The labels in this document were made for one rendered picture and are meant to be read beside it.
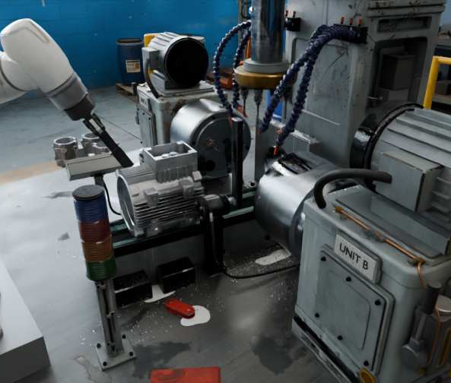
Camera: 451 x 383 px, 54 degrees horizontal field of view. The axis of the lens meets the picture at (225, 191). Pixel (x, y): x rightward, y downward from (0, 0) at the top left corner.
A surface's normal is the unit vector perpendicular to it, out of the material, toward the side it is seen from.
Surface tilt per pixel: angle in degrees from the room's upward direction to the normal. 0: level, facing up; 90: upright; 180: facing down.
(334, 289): 90
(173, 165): 90
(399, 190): 90
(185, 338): 0
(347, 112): 90
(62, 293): 0
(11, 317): 2
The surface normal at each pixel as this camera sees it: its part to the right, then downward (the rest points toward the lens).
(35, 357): 0.61, 0.35
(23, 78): -0.26, 0.76
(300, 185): -0.52, -0.60
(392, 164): -0.88, 0.22
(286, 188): -0.69, -0.41
